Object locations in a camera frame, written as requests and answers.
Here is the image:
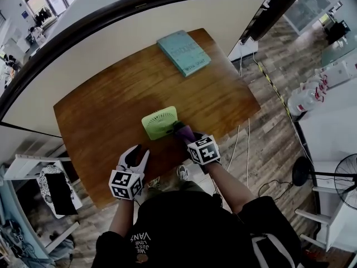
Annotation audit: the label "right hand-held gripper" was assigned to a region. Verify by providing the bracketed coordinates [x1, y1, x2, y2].
[186, 132, 222, 166]

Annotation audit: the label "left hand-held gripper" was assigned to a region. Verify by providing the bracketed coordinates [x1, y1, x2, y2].
[108, 143, 151, 203]

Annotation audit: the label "small green desk fan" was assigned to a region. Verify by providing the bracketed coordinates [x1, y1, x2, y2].
[141, 106, 179, 141]

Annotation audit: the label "person's left forearm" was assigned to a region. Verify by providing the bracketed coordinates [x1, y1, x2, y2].
[108, 198, 140, 238]

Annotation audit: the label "person's right forearm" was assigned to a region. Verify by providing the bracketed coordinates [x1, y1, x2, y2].
[208, 162, 256, 214]

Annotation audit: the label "person's right shoe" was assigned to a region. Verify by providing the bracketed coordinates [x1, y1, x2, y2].
[176, 165, 190, 181]

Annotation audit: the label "person's olive trousers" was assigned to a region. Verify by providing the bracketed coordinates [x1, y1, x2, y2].
[144, 179, 209, 199]

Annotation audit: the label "black tablet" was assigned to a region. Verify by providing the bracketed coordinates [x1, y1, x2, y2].
[44, 173, 79, 216]

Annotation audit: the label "person's black shirt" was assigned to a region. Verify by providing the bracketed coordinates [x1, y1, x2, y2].
[96, 190, 302, 268]

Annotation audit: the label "teal book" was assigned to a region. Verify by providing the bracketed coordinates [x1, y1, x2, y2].
[156, 30, 212, 78]

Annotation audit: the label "yellow black floor tape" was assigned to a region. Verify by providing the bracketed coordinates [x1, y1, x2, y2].
[256, 61, 313, 162]

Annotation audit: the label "beige partition panel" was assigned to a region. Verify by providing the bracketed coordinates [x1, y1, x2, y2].
[0, 0, 267, 138]

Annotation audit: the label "black curved handrail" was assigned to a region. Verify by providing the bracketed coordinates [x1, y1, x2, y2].
[0, 0, 290, 119]

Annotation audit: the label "white water dispenser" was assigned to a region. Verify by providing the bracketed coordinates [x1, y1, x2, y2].
[320, 60, 357, 89]

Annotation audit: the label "glass office partition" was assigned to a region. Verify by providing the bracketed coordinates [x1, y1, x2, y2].
[284, 0, 357, 36]

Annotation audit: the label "black cable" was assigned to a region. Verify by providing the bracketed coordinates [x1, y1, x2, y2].
[257, 179, 294, 200]

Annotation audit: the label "black pedestal fan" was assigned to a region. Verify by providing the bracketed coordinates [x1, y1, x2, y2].
[292, 154, 357, 209]

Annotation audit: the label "dark wooden post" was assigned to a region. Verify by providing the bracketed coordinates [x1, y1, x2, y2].
[241, 0, 309, 43]

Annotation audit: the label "black bag with white straps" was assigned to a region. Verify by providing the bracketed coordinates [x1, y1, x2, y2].
[249, 232, 301, 268]

